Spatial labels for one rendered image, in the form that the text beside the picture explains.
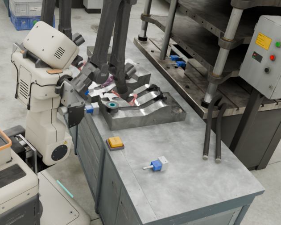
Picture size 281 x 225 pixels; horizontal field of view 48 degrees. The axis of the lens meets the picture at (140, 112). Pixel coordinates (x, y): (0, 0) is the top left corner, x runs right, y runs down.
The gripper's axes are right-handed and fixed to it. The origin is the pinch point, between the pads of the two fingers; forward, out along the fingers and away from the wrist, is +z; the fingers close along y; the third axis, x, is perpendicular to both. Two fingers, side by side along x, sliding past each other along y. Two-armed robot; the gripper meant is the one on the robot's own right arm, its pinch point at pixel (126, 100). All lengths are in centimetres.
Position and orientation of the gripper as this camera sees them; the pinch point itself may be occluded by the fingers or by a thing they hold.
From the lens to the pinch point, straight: 173.3
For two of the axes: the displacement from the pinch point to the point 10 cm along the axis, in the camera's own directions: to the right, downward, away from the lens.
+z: 1.7, 5.8, 8.0
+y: -7.1, -4.8, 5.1
